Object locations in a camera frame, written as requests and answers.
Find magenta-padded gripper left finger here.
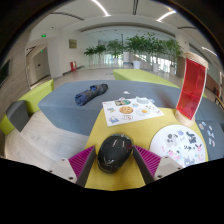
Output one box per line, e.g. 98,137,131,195
47,145,98,188

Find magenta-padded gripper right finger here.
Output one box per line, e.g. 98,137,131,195
132,144,184,186

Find black computer mouse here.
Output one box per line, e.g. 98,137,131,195
97,133,134,174

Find round white cartoon mouse pad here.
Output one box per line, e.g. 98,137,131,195
149,124,207,168

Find white food-print sticker sheet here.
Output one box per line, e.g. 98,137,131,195
101,97,165,128

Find large grey upholstered bench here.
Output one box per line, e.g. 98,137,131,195
38,79,183,136

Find folded dark blue umbrella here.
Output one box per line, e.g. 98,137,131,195
74,83,109,107

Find small grey ottoman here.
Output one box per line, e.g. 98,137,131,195
5,99,30,133

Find lime green bench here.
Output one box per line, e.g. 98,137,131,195
0,114,16,136
18,78,55,115
112,68,181,90

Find red panel wooden-ended stand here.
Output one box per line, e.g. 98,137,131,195
174,51,209,128

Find dark framed chair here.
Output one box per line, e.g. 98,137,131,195
214,95,224,109

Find red fire extinguisher cabinet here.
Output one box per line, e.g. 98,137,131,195
69,60,78,72

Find grey door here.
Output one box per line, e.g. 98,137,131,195
32,47,51,81

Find group of potted plants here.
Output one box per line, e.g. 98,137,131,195
83,32,184,75

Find strip ceiling lights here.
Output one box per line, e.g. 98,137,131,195
89,0,219,58

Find dark wall screen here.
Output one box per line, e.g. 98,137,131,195
0,59,11,88

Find brass wall plaque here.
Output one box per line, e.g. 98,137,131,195
68,38,78,50

